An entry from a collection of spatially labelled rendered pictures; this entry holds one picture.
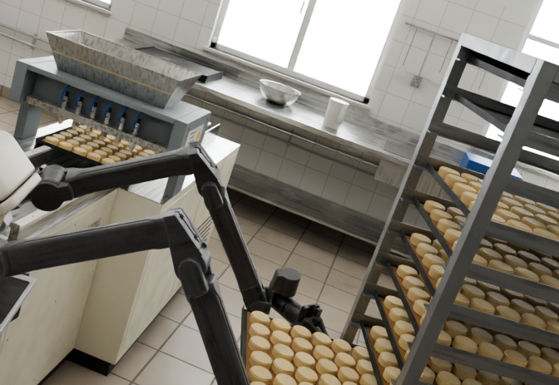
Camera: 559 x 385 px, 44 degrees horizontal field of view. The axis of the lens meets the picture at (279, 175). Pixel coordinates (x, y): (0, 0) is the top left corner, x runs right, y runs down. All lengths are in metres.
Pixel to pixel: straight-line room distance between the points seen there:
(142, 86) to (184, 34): 3.16
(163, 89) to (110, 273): 0.78
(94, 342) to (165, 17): 3.45
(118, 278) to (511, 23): 3.68
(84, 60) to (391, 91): 3.22
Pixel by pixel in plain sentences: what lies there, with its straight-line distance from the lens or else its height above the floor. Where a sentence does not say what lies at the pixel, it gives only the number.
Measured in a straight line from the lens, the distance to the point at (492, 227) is 1.34.
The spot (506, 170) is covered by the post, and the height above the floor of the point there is 1.62.
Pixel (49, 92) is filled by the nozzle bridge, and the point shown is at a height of 1.08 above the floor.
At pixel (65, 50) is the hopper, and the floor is 1.27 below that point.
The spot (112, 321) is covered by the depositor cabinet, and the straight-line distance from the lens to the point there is 2.99.
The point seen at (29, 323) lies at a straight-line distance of 2.50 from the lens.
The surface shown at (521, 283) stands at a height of 1.41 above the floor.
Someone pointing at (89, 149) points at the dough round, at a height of 0.92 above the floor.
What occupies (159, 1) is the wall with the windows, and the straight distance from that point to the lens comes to 5.93.
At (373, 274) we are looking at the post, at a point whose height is 1.18.
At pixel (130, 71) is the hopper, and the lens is 2.71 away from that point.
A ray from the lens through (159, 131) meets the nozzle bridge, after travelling 2.75.
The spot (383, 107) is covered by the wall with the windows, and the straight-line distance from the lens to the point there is 5.55.
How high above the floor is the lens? 1.82
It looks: 16 degrees down
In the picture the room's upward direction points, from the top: 19 degrees clockwise
